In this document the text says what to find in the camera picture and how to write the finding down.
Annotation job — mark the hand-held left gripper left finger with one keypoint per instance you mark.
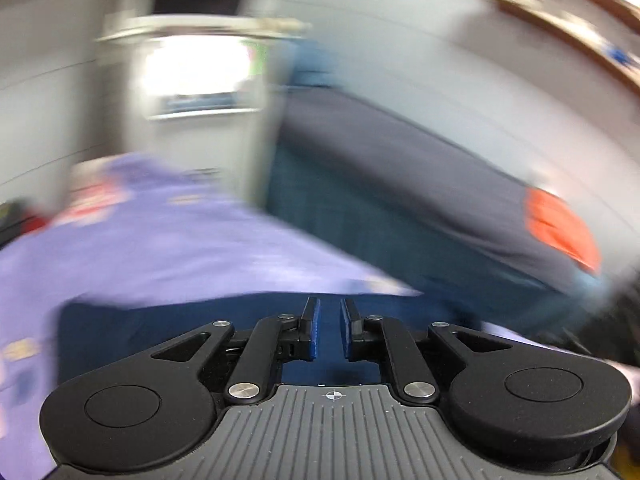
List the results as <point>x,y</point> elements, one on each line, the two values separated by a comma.
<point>312,332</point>

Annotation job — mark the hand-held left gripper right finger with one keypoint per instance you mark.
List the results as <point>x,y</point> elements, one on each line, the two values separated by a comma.
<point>346,332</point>

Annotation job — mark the navy blue garment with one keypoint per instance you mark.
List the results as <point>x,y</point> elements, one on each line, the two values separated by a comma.
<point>150,330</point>

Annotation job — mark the grey blanket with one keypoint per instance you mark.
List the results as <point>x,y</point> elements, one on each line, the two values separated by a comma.
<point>425,180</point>

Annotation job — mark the purple floral bed sheet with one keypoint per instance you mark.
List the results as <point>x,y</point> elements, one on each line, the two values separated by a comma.
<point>150,250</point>

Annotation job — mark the orange cloth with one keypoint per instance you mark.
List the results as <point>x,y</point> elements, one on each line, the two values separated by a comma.
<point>560,230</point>

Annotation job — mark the white appliance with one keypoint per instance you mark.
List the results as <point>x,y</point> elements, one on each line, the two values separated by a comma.
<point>200,90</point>

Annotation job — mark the wooden wall shelf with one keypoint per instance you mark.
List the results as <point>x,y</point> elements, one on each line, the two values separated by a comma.
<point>575,15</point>

